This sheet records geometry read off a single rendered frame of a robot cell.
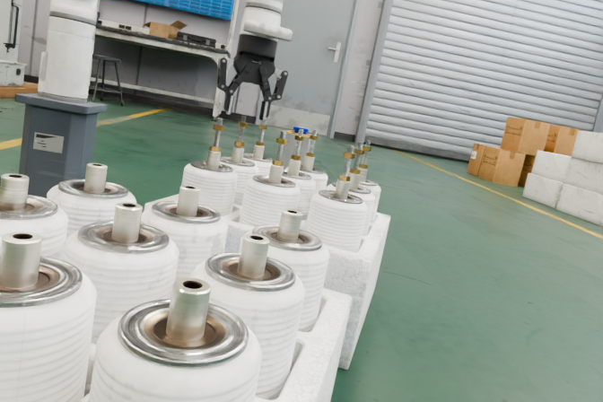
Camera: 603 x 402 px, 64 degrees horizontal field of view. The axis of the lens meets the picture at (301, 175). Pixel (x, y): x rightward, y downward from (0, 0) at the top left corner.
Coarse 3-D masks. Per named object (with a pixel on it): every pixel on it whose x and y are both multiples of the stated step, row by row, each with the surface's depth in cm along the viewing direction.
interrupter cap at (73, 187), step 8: (64, 184) 55; (72, 184) 56; (80, 184) 57; (112, 184) 59; (64, 192) 53; (72, 192) 53; (80, 192) 53; (88, 192) 54; (104, 192) 56; (112, 192) 56; (120, 192) 57
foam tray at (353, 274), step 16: (144, 208) 82; (240, 208) 90; (240, 224) 80; (304, 224) 87; (384, 224) 100; (368, 240) 85; (384, 240) 105; (336, 256) 74; (352, 256) 74; (368, 256) 76; (336, 272) 74; (352, 272) 74; (368, 272) 73; (336, 288) 75; (352, 288) 74; (368, 288) 81; (352, 304) 74; (368, 304) 96; (352, 320) 75; (352, 336) 75; (352, 352) 76
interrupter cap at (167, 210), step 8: (152, 208) 52; (160, 208) 53; (168, 208) 54; (176, 208) 55; (200, 208) 56; (208, 208) 57; (160, 216) 51; (168, 216) 50; (176, 216) 51; (184, 216) 51; (192, 216) 53; (200, 216) 53; (208, 216) 53; (216, 216) 54
